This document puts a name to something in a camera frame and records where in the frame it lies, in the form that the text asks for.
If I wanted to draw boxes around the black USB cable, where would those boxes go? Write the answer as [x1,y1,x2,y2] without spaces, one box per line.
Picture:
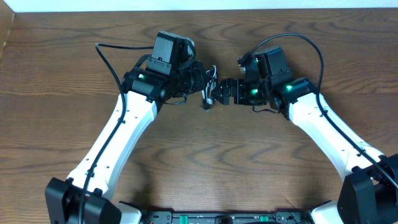
[203,65,218,111]

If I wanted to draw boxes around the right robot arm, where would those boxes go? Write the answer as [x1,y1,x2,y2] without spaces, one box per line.
[211,46,397,223]

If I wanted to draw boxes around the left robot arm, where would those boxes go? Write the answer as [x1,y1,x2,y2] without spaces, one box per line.
[45,31,209,223]

